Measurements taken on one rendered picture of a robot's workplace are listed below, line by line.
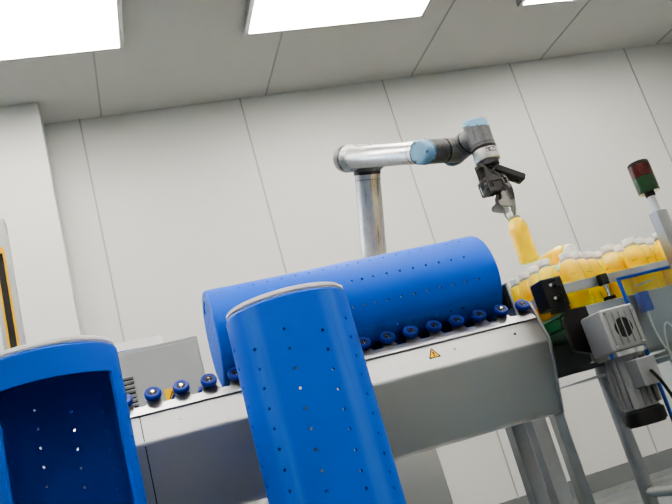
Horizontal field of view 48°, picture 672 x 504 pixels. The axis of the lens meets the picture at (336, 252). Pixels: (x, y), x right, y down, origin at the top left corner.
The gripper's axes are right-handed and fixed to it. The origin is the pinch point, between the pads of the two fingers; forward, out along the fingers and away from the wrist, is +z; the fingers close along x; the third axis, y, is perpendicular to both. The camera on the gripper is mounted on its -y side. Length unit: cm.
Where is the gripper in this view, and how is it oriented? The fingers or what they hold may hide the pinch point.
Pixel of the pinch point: (512, 213)
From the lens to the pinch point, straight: 270.7
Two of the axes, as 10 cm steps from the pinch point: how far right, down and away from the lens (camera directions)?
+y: -9.4, 1.9, -2.8
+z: 2.6, 9.3, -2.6
